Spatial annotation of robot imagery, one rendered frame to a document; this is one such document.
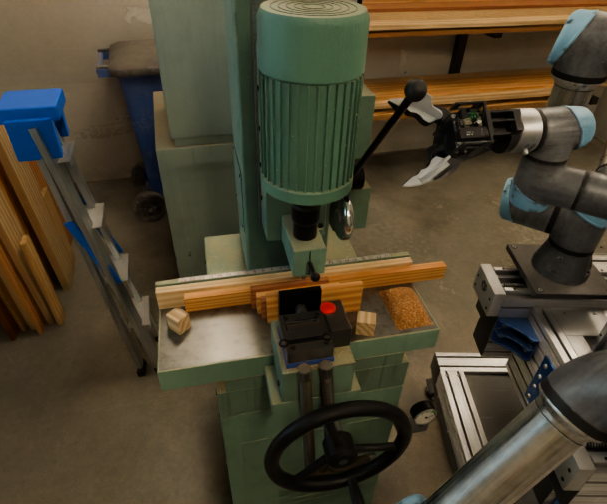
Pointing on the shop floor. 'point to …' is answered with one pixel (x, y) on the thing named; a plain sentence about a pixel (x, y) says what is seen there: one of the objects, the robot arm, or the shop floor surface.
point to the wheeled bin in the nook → (144, 173)
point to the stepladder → (77, 207)
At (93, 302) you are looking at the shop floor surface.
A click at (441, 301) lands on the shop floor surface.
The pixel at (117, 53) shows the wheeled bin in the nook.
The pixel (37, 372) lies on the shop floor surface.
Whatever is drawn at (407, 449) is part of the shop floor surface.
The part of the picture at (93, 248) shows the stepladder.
